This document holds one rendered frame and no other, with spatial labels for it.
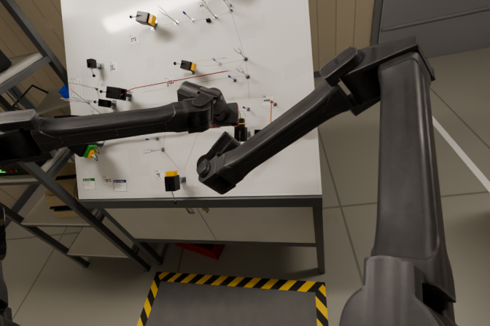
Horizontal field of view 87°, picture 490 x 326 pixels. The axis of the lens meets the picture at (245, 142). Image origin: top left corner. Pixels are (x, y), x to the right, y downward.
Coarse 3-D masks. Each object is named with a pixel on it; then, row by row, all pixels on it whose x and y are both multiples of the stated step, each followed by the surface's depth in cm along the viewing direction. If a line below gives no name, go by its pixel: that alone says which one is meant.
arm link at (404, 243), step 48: (384, 48) 40; (384, 96) 36; (384, 144) 32; (432, 144) 30; (384, 192) 29; (432, 192) 26; (384, 240) 25; (432, 240) 23; (384, 288) 21; (432, 288) 22
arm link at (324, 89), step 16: (352, 48) 43; (336, 64) 44; (352, 64) 42; (336, 80) 44; (320, 96) 47; (336, 96) 45; (352, 96) 49; (288, 112) 52; (304, 112) 48; (320, 112) 47; (336, 112) 47; (352, 112) 49; (272, 128) 52; (288, 128) 50; (304, 128) 50; (256, 144) 54; (272, 144) 52; (288, 144) 52; (224, 160) 58; (240, 160) 55; (256, 160) 55; (208, 176) 58; (224, 176) 58; (240, 176) 58; (224, 192) 62
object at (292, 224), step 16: (208, 208) 124; (224, 208) 122; (240, 208) 120; (256, 208) 118; (272, 208) 117; (288, 208) 115; (304, 208) 113; (208, 224) 135; (224, 224) 133; (240, 224) 131; (256, 224) 128; (272, 224) 126; (288, 224) 124; (304, 224) 122; (224, 240) 146; (240, 240) 143; (256, 240) 140; (272, 240) 138; (288, 240) 135; (304, 240) 133
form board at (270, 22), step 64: (64, 0) 127; (128, 0) 118; (192, 0) 110; (256, 0) 103; (128, 64) 119; (256, 64) 104; (256, 128) 105; (128, 192) 122; (192, 192) 113; (256, 192) 106; (320, 192) 100
